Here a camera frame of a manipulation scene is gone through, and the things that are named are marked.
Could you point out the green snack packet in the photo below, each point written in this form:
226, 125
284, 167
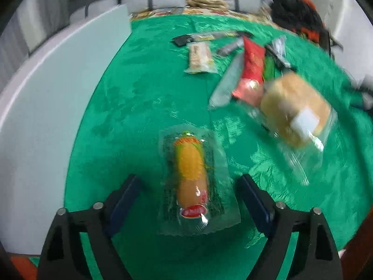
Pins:
268, 68

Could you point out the black white-print bar packet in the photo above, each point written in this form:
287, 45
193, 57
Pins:
276, 58

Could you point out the beige checked cloth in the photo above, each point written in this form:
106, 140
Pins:
205, 1

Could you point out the green patterned tablecloth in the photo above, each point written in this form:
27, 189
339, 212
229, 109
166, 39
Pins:
145, 99

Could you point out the long clear snack packet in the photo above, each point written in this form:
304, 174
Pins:
227, 84

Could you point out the bread bun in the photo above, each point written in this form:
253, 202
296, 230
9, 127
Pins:
291, 108

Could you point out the small clear silver wrapper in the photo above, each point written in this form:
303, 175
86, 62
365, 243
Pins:
279, 45

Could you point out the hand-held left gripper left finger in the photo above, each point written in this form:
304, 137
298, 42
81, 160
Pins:
125, 201

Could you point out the white board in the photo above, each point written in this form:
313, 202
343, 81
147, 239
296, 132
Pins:
58, 108

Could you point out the black metal stand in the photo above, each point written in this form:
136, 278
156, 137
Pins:
333, 42

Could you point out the red snack packet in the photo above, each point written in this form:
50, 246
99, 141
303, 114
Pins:
252, 64

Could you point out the long black yellow-label packet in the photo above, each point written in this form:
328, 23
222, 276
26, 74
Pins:
204, 37

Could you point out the floral bed sheet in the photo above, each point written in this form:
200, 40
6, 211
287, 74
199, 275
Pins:
163, 13

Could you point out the cream biscuit packet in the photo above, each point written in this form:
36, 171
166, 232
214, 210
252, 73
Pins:
199, 57

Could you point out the clear packet with black bar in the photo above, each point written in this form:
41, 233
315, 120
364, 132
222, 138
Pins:
230, 48

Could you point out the grey curtain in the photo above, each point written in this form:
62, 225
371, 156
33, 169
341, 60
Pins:
43, 20

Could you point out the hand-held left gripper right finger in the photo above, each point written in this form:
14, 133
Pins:
258, 207

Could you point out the orange sausage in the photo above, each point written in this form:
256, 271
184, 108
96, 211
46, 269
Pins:
191, 175

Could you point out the black and orange jacket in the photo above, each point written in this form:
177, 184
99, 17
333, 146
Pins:
297, 14

